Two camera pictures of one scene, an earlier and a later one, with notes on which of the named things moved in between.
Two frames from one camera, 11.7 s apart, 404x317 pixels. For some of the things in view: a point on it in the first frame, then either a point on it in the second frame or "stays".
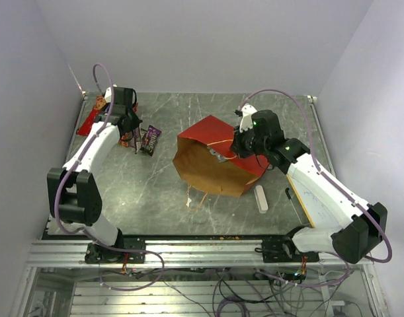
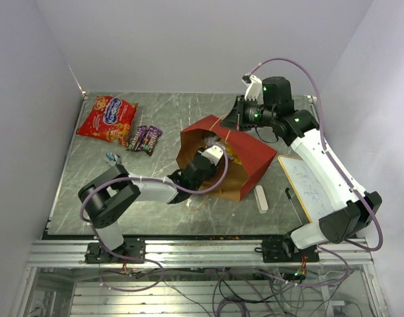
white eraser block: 260,199 stays
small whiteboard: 321,212 stays
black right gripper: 237,145 → 235,118
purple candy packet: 151,139 stays
